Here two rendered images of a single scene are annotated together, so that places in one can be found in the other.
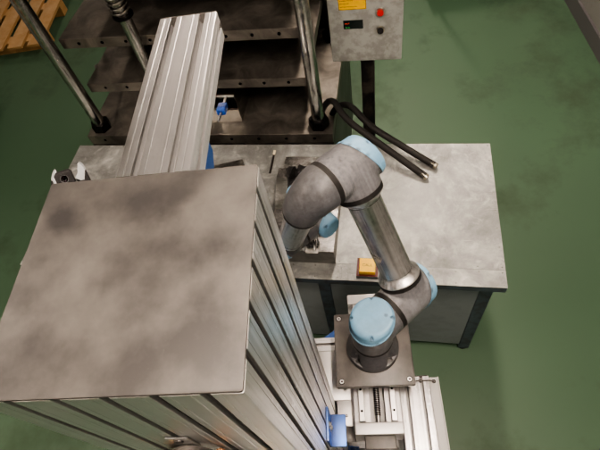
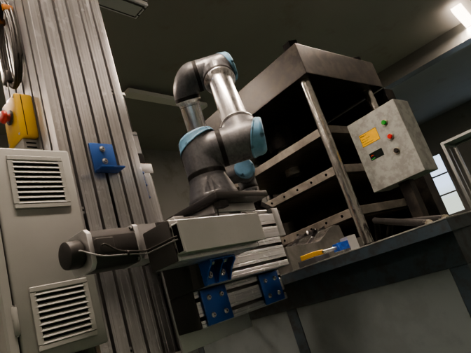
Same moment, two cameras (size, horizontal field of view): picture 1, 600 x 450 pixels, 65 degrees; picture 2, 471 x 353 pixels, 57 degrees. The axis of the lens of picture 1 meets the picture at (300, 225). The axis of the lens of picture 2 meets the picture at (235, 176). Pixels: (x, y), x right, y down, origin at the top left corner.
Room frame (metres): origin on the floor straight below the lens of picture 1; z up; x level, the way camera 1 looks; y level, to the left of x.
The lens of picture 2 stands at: (-0.60, -0.74, 0.76)
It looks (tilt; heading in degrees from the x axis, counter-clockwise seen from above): 15 degrees up; 27
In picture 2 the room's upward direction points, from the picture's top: 18 degrees counter-clockwise
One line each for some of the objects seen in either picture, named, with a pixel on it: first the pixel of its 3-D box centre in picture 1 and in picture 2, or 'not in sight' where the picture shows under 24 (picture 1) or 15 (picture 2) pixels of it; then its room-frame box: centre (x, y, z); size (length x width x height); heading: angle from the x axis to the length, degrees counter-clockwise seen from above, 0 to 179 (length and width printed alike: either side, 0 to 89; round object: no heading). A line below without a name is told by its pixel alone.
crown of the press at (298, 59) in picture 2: not in sight; (280, 136); (2.21, 0.22, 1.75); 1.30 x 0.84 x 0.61; 71
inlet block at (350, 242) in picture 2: not in sight; (338, 247); (0.89, -0.29, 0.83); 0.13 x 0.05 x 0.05; 139
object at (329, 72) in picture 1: (222, 83); not in sight; (2.21, 0.22, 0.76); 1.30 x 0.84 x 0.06; 71
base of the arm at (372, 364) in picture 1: (372, 341); (211, 188); (0.47, -0.12, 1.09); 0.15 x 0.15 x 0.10
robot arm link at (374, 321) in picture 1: (373, 324); (202, 153); (0.47, -0.13, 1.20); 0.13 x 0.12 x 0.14; 119
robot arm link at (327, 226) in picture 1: (316, 221); (240, 171); (0.83, -0.05, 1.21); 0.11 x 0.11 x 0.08; 29
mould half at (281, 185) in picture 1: (307, 201); (304, 251); (1.18, -0.05, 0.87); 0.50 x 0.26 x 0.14; 161
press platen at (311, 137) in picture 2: not in sight; (296, 166); (2.27, 0.20, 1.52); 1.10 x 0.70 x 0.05; 71
